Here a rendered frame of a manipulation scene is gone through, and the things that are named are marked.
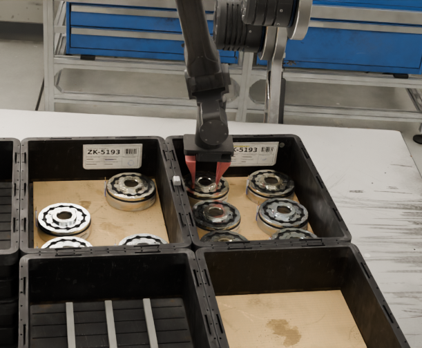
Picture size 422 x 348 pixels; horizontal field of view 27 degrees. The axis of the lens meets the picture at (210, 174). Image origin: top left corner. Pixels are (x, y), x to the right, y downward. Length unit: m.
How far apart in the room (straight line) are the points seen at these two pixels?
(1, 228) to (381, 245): 0.85
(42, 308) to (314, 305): 0.49
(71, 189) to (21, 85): 2.32
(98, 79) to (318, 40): 1.13
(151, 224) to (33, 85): 2.46
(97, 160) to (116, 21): 1.81
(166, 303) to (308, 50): 2.29
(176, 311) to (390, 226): 0.72
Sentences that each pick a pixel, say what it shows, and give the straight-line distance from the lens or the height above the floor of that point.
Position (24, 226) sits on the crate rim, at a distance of 1.60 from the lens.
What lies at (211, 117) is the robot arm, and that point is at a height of 1.07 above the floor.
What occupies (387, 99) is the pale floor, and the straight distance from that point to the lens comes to 4.35.
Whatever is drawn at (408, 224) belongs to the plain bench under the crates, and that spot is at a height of 0.70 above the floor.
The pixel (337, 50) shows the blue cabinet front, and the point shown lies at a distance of 3.73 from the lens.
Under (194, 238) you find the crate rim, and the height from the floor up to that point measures 0.93.
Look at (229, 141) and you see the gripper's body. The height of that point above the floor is 0.96.
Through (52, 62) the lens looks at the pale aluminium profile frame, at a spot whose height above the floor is 0.29.
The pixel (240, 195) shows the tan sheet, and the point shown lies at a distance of 1.87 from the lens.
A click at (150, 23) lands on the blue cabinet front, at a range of 3.62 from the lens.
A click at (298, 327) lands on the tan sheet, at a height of 0.83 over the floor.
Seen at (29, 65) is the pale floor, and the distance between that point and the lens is 4.34.
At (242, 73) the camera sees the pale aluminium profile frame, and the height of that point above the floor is 0.29.
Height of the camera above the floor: 1.84
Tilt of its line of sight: 32 degrees down
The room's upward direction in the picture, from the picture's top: 6 degrees clockwise
